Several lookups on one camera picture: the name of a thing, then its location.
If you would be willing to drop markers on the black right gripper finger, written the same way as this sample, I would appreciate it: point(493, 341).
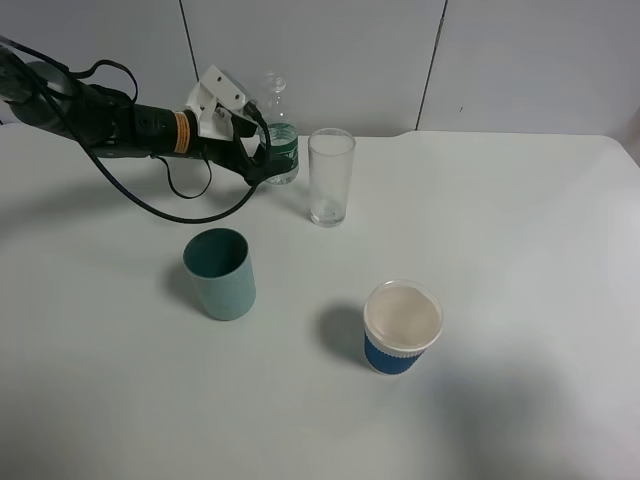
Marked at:
point(243, 128)

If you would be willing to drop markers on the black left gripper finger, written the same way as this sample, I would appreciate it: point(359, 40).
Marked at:
point(265, 164)

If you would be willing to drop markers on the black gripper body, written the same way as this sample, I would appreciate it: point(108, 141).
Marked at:
point(225, 153)

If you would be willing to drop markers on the clear green-label water bottle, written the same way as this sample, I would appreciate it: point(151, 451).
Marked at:
point(282, 131)

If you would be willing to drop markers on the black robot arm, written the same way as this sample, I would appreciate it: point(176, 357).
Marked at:
point(46, 94)

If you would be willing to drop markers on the teal green plastic cup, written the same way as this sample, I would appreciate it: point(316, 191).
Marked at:
point(219, 264)

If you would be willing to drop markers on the blue white paper cup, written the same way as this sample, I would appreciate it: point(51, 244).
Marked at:
point(401, 319)

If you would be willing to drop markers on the tall clear drinking glass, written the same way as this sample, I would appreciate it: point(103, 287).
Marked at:
point(331, 154)

